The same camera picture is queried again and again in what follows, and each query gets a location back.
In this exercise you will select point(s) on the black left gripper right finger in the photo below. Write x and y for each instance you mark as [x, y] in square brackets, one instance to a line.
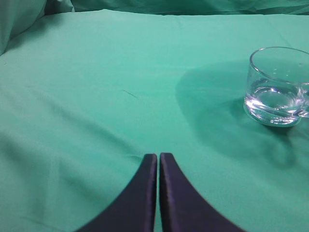
[182, 208]

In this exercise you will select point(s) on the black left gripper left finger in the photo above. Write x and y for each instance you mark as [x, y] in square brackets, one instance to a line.
[134, 209]

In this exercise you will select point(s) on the green table cloth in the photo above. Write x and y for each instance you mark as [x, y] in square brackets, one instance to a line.
[83, 96]

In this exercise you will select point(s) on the clear glass mug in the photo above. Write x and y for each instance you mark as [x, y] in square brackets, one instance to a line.
[277, 90]

